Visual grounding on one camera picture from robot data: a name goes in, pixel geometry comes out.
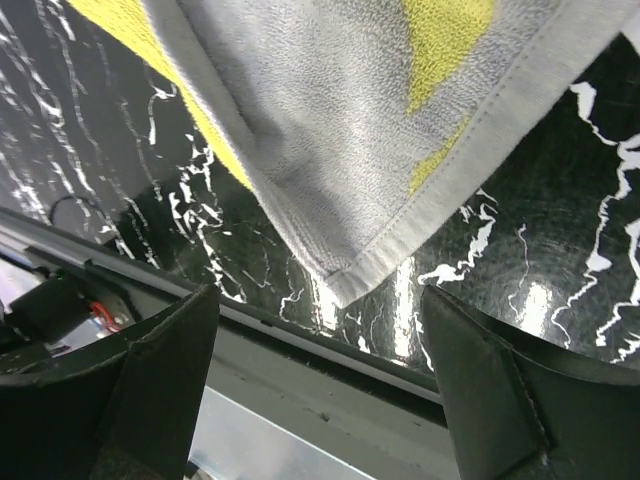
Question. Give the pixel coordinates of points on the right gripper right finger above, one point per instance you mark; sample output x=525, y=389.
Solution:
x=519, y=407

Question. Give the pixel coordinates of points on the yellow and grey towel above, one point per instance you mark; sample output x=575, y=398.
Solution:
x=361, y=126

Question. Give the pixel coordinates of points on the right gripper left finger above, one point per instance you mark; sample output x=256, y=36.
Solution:
x=123, y=407

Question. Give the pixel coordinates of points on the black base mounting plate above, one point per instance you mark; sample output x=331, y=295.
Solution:
x=273, y=407

